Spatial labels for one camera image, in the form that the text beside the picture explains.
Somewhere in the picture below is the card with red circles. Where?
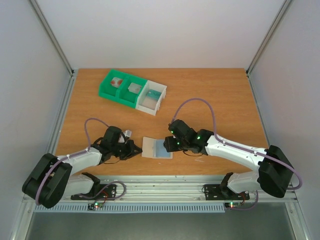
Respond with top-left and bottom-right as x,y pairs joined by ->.
110,77 -> 123,88

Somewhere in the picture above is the aluminium front rail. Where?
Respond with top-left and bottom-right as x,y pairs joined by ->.
22,174 -> 298,203

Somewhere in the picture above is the grey slotted cable duct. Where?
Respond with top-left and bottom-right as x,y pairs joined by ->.
34,202 -> 225,214

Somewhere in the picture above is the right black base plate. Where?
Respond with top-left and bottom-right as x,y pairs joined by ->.
201,184 -> 250,201

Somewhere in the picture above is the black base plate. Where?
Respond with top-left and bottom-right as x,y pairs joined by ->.
201,184 -> 250,201
70,184 -> 117,201

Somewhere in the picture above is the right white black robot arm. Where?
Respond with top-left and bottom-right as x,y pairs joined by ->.
163,119 -> 294,199

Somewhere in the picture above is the controller board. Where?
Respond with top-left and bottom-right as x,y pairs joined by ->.
225,201 -> 242,209
87,202 -> 104,211

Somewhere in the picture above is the aluminium frame post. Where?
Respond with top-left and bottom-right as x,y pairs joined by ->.
244,0 -> 295,76
28,0 -> 76,78

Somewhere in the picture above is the left controller board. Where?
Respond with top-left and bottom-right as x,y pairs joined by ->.
87,202 -> 104,211

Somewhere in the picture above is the green bin middle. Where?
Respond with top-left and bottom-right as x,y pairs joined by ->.
118,74 -> 147,109

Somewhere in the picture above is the teal card in bin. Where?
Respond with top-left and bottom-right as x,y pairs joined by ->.
146,89 -> 162,101

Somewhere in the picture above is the white bin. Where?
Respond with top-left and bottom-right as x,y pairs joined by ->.
135,80 -> 167,116

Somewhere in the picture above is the left aluminium frame post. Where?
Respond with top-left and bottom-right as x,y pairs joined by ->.
28,0 -> 76,78

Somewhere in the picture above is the right aluminium frame post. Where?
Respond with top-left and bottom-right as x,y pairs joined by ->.
244,0 -> 295,76

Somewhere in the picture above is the grey card in bin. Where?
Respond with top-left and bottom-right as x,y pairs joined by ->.
128,82 -> 142,94

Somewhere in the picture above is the green bin far left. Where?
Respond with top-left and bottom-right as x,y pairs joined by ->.
98,69 -> 129,102

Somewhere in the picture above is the green bin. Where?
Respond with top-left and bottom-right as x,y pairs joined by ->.
118,74 -> 147,109
98,69 -> 129,102

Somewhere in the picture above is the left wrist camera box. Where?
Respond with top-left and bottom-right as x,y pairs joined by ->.
123,129 -> 132,138

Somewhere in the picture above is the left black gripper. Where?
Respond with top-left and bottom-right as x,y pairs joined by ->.
111,139 -> 143,160

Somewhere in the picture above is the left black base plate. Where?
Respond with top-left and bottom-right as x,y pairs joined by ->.
70,184 -> 117,201

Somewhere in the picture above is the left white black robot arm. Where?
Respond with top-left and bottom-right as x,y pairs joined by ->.
22,126 -> 142,209

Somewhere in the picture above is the right controller board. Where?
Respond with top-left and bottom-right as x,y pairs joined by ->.
225,201 -> 242,209

